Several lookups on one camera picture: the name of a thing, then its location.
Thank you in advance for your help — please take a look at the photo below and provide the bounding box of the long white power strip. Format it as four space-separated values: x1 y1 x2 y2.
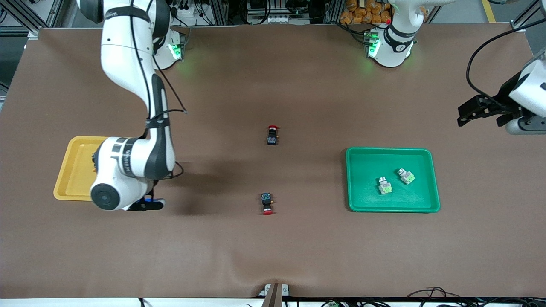
247 15 310 25

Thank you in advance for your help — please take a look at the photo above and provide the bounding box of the metal mat clamp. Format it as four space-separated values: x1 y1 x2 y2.
258 283 290 307

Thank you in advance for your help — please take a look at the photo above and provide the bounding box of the aluminium frame profile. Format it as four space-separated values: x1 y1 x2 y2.
0 0 64 40
511 0 546 33

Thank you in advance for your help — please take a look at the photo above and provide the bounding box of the brown table mat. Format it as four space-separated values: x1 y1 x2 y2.
0 23 546 299

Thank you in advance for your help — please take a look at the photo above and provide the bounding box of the green plastic tray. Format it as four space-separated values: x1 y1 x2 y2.
345 147 441 213

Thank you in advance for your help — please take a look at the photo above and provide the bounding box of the yellow plastic tray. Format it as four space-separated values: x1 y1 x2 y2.
53 136 112 201

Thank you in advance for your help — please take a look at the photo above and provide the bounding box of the bag of orange items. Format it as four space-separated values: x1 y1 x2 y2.
340 0 392 24

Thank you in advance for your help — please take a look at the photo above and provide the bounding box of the white power strip with plugs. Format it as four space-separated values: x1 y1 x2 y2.
164 0 216 26

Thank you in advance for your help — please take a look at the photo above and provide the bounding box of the black cable tangle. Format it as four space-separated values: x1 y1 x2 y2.
405 287 546 307

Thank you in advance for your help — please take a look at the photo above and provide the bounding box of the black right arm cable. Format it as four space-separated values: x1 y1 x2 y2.
128 0 188 180

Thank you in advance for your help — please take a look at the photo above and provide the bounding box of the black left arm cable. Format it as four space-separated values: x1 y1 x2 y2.
466 17 546 111

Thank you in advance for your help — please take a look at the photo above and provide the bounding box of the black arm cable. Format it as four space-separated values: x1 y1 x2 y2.
128 0 188 180
466 17 546 111

